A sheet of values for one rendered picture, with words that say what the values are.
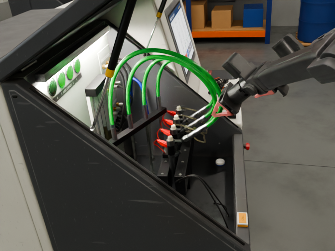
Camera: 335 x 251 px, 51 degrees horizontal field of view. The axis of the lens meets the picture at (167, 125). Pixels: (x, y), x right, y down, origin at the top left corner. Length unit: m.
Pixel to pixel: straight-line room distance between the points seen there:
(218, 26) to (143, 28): 5.15
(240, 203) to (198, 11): 5.58
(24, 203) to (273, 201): 1.95
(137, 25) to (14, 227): 0.86
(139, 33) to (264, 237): 1.53
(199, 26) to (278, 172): 4.15
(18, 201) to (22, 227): 0.10
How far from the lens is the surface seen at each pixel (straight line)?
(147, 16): 1.44
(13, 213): 1.12
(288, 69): 0.78
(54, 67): 0.97
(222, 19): 6.53
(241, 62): 1.01
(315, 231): 2.51
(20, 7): 4.99
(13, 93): 0.88
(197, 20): 6.58
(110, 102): 1.19
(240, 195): 1.20
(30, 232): 1.15
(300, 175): 2.97
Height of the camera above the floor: 1.71
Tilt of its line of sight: 28 degrees down
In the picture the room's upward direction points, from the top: 5 degrees counter-clockwise
